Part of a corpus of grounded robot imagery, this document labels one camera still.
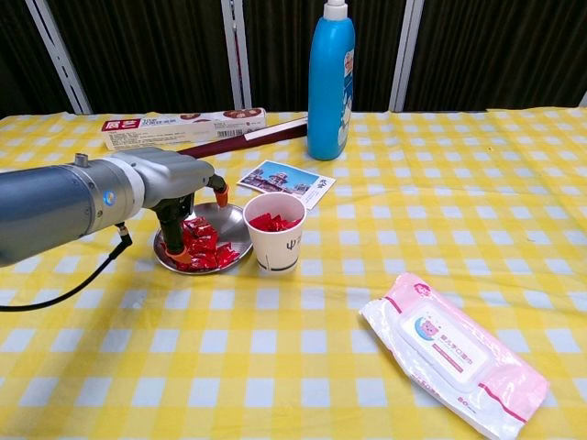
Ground black partition panel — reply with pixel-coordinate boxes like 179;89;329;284
242;0;414;114
403;0;587;111
43;0;239;116
0;0;77;118

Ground blue pump bottle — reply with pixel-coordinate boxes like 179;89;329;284
305;0;357;161

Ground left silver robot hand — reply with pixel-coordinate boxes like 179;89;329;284
112;147;229;259

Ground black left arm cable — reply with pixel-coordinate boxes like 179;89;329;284
0;221;134;313

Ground yellow white checkered tablecloth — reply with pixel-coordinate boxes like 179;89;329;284
0;107;587;440

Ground building photo postcard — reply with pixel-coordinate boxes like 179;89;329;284
236;159;338;211

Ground pink wet wipes pack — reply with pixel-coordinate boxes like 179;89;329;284
359;271;550;440

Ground white paper cup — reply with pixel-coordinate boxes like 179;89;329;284
242;192;307;275

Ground dark red folded fan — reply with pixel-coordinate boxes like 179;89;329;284
176;116;309;160

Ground round steel plate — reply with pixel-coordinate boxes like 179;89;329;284
153;203;254;275

